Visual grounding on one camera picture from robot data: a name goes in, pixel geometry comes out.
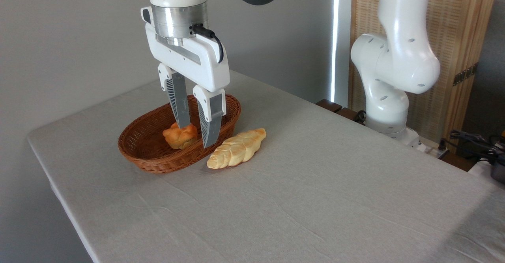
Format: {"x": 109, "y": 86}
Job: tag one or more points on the white power strip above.
{"x": 433, "y": 149}

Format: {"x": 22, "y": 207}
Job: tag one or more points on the black screen hinge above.
{"x": 465, "y": 74}

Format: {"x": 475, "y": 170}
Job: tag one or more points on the brown woven wicker basket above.
{"x": 158, "y": 161}

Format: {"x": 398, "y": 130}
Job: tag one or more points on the dark brown wooden furniture piece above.
{"x": 349, "y": 113}
{"x": 329, "y": 105}

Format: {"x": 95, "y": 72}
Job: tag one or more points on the grey tablecloth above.
{"x": 300, "y": 200}

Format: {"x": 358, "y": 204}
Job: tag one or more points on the wooden slatted folding screen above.
{"x": 455, "y": 34}

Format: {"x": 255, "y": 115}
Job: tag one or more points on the long braided pale bread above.
{"x": 236, "y": 148}

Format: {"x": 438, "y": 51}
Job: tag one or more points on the white vertical frame post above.
{"x": 341, "y": 38}

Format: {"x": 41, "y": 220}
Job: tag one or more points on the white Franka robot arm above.
{"x": 398, "y": 57}

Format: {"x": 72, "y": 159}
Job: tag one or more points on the small round orange bread roll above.
{"x": 179, "y": 138}

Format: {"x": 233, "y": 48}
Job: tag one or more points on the dark grey round device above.
{"x": 499, "y": 172}

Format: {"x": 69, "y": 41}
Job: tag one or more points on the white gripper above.
{"x": 197, "y": 61}

